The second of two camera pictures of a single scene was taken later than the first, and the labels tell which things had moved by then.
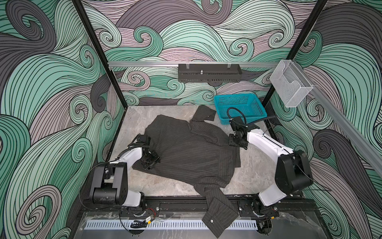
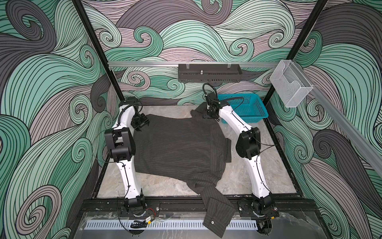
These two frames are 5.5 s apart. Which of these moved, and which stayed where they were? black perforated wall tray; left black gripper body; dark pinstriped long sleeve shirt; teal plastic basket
Moved: left black gripper body
Stayed: dark pinstriped long sleeve shirt; black perforated wall tray; teal plastic basket
